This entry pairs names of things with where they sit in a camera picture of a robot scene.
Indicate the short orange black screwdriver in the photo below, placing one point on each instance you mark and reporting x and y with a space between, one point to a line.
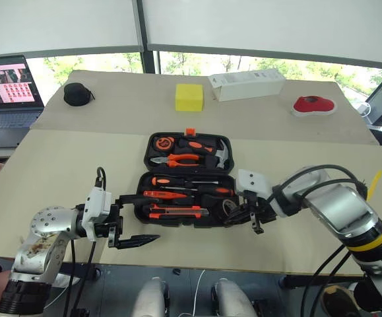
160 181

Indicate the small black floor clip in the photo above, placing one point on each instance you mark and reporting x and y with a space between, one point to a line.
176 271

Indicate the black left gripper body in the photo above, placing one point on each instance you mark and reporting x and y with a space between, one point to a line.
113 226

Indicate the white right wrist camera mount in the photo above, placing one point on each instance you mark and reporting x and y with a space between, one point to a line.
253 181

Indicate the silver rounded housing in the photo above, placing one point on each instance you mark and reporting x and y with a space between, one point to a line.
232 300
151 298

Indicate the white roller blind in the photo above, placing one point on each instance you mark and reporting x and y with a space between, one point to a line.
55 23
270 26

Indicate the yellow foam block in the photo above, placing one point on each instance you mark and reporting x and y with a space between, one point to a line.
189 98

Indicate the orange black tape measure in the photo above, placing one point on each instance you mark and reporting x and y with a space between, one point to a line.
162 143

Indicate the black tool case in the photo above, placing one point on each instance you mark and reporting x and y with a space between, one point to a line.
141 211

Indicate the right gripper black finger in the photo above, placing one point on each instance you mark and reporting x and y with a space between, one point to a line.
240 221
241 210

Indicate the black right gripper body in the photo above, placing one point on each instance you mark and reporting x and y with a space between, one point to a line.
260 208

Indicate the brown shoe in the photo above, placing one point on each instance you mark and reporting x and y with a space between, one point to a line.
339 300

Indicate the long orange black screwdriver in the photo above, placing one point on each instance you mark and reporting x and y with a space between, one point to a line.
220 191

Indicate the orange black utility knife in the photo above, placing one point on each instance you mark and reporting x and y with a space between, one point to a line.
174 214

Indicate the claw hammer orange grip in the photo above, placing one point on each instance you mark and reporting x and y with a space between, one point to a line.
195 144

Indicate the white carton box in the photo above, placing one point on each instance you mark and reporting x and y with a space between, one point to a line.
246 86

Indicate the black round pouch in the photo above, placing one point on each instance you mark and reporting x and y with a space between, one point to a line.
76 94

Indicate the black table base bar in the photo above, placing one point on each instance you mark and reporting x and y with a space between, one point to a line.
296 281
82 270

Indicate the orange voltage tester screwdriver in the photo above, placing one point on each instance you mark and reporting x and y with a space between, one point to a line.
164 195

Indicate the grey laptop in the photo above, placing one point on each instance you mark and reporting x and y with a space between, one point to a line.
7 99

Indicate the red white shoe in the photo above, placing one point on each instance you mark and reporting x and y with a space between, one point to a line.
314 105

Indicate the white charger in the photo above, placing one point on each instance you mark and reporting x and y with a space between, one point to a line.
365 109

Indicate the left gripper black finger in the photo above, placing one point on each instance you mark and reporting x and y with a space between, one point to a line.
134 199
138 241

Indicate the dark electrical tape roll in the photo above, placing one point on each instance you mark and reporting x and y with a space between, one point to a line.
225 206

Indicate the dark window post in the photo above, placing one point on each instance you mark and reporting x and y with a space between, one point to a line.
148 36

